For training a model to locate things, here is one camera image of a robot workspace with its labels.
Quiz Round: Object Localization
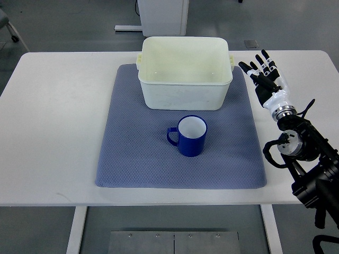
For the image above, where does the white table leg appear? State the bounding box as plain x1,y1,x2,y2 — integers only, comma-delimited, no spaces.
66,206,87,254
260,204,283,254

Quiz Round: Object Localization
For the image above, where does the metal floor plate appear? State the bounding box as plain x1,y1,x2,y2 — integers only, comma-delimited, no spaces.
108,231,240,253

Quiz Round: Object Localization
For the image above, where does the blue mug white inside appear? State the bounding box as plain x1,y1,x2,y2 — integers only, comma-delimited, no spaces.
166,115,208,157

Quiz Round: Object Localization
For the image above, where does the grey office chair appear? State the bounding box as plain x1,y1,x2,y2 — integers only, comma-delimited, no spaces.
0,10,30,52

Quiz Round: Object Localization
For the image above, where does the white right table leg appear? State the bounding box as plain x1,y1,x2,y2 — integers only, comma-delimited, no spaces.
260,204,283,254

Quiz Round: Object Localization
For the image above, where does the blue textured mat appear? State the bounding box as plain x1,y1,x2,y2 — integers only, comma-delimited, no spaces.
94,63,267,190

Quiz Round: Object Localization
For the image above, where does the white cabinet with base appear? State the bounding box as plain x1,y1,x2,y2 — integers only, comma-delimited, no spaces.
114,0,189,37

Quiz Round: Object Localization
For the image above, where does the white left table leg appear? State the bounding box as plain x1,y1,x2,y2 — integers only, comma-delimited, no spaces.
66,206,87,254

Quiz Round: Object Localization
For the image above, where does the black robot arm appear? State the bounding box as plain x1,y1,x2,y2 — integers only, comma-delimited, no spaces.
263,105,338,229

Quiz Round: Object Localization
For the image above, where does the cream plastic box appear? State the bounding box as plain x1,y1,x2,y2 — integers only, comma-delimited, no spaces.
136,37,234,111

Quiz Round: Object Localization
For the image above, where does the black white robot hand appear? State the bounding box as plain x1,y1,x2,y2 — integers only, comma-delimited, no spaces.
238,50,297,121

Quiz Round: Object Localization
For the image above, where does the small grey floor plate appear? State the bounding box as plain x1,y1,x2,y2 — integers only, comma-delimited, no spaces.
244,40,260,49

